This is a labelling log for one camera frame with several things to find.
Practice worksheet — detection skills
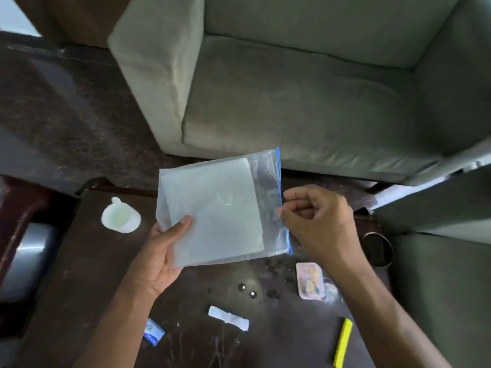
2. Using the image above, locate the person's left hand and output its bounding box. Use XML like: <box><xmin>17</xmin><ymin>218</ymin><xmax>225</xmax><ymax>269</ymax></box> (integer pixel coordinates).
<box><xmin>130</xmin><ymin>215</ymin><xmax>192</xmax><ymax>300</ymax></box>

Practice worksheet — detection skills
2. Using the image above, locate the person's right hand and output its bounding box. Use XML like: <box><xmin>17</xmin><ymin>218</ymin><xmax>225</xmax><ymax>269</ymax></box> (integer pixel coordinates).
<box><xmin>275</xmin><ymin>185</ymin><xmax>366</xmax><ymax>269</ymax></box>

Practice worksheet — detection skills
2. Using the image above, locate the clear zip bag blue seal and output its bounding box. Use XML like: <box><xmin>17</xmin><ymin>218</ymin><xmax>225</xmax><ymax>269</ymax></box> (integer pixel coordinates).
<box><xmin>155</xmin><ymin>147</ymin><xmax>293</xmax><ymax>269</ymax></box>

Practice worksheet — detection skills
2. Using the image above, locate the person's right forearm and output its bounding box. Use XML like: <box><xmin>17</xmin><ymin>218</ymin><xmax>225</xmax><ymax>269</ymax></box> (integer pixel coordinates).
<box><xmin>326</xmin><ymin>254</ymin><xmax>454</xmax><ymax>368</ymax></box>

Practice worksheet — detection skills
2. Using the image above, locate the person's left forearm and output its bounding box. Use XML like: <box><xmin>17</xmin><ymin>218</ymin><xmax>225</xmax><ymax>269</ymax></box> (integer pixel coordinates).
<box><xmin>75</xmin><ymin>280</ymin><xmax>163</xmax><ymax>368</ymax></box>

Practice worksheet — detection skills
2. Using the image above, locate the small white plastic cup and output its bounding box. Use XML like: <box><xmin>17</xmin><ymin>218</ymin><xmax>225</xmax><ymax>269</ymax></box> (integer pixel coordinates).
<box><xmin>101</xmin><ymin>197</ymin><xmax>142</xmax><ymax>234</ymax></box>

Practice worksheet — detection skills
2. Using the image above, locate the small pink plastic tray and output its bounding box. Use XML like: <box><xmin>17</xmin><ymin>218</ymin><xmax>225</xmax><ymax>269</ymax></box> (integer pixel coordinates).
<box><xmin>295</xmin><ymin>262</ymin><xmax>327</xmax><ymax>302</ymax></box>

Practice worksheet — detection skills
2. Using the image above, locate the scatter of small dark beads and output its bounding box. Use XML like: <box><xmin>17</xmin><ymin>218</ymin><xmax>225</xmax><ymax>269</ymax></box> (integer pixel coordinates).
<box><xmin>236</xmin><ymin>258</ymin><xmax>298</xmax><ymax>300</ymax></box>

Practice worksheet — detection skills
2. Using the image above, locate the clear plastic wrapper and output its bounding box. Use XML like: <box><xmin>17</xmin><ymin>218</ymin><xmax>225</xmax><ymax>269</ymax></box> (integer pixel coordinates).
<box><xmin>323</xmin><ymin>280</ymin><xmax>341</xmax><ymax>304</ymax></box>

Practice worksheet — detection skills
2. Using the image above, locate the dark round bowl metal rim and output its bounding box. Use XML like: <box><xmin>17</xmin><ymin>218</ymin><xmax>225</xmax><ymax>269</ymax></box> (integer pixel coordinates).
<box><xmin>361</xmin><ymin>232</ymin><xmax>395</xmax><ymax>270</ymax></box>

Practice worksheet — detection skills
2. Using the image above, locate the white rolled paper strip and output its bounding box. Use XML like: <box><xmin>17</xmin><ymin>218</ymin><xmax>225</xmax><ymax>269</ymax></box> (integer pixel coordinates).
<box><xmin>208</xmin><ymin>306</ymin><xmax>250</xmax><ymax>332</ymax></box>

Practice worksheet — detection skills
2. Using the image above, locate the blue and white sachet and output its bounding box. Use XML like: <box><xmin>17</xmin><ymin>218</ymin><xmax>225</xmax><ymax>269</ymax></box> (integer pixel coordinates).
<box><xmin>143</xmin><ymin>318</ymin><xmax>166</xmax><ymax>347</ymax></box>

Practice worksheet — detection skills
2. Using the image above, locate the white paper sheet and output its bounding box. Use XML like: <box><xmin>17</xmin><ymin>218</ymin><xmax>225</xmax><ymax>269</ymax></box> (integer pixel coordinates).
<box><xmin>366</xmin><ymin>176</ymin><xmax>449</xmax><ymax>213</ymax></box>

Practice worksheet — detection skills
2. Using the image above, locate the grey-green fabric sofa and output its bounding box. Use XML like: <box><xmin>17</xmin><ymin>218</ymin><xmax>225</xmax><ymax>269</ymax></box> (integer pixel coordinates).
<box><xmin>107</xmin><ymin>0</ymin><xmax>491</xmax><ymax>187</ymax></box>

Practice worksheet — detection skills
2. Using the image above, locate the yellow marker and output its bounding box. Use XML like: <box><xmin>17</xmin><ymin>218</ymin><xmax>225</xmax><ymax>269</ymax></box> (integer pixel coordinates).
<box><xmin>333</xmin><ymin>317</ymin><xmax>353</xmax><ymax>368</ymax></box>

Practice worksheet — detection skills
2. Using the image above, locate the shiny metal bin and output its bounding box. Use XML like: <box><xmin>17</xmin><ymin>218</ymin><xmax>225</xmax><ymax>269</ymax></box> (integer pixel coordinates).
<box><xmin>0</xmin><ymin>222</ymin><xmax>59</xmax><ymax>304</ymax></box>

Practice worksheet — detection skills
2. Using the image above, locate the grey fabric armchair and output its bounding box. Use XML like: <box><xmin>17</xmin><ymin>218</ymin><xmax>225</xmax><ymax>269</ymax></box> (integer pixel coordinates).
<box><xmin>370</xmin><ymin>165</ymin><xmax>491</xmax><ymax>368</ymax></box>

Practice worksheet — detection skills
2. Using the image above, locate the dark red chair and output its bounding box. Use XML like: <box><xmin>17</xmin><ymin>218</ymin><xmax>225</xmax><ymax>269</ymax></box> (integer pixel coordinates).
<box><xmin>0</xmin><ymin>175</ymin><xmax>79</xmax><ymax>338</ymax></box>

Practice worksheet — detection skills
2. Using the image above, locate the brown wooden cabinet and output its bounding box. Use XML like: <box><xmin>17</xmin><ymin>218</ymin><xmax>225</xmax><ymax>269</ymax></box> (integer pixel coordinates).
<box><xmin>12</xmin><ymin>0</ymin><xmax>133</xmax><ymax>49</ymax></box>

